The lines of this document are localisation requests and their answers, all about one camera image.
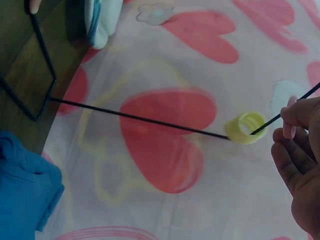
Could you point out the person's left hand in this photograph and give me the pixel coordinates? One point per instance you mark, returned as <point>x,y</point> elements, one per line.
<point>33,5</point>

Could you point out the person's right hand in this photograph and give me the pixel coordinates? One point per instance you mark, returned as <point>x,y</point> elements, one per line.
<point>306,175</point>

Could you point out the person's left fingers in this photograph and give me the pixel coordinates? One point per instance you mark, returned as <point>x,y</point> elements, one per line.
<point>33,5</point>

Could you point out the thin black stick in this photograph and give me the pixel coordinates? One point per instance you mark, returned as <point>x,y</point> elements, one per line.
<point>271,121</point>

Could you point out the white and light blue cloth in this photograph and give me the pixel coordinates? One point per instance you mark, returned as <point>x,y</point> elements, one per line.
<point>101,22</point>

